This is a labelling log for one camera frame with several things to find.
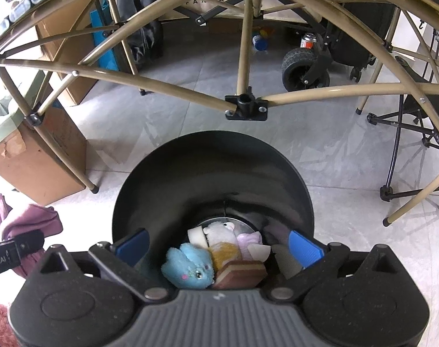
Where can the black round bin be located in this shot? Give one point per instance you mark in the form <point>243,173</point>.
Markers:
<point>212,173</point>

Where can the dark grey bag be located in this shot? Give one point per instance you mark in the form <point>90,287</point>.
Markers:
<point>143,11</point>

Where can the colourful small toy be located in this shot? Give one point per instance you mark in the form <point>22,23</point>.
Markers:
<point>265,32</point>

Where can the black folding chair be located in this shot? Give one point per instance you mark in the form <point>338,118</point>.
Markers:
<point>410,119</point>

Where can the blue fluffy plush toy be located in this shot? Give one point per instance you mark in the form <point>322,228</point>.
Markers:
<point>185,265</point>

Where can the pale lilac plush toy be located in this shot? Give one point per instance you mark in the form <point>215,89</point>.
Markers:
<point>248,240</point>

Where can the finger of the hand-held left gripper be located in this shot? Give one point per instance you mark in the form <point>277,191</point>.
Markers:
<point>29,245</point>

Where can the tan metal table frame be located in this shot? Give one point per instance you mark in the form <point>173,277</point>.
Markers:
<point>190,88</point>

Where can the white plush toy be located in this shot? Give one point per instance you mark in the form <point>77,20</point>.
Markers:
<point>219,235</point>

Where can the cream foam sponge piece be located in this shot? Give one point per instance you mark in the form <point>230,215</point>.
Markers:
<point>197,238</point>

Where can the blue capped bottle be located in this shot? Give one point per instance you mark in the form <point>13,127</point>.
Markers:
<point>260,43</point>

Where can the red white gas canister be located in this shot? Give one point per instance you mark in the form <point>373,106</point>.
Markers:
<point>307,41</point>

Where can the yellow brown plush toy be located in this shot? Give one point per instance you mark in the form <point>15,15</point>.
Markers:
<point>224,256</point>

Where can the black suitcase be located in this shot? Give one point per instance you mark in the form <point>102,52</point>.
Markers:
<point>364,25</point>

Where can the blue paper bag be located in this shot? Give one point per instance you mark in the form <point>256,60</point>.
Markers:
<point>105,43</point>

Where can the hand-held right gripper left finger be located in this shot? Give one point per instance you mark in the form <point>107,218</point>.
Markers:
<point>134,246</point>

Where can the pink block sponge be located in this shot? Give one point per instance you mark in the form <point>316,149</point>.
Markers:
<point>241,271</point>

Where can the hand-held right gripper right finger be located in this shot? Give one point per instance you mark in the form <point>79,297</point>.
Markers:
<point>304,247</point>

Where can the plain brown cardboard box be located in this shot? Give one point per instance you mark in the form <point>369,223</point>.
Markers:
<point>64,39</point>

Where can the large taped cardboard box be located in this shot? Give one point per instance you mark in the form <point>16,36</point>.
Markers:
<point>56,141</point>

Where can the white wedge sponge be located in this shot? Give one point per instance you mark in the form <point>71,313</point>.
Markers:
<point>259,251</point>

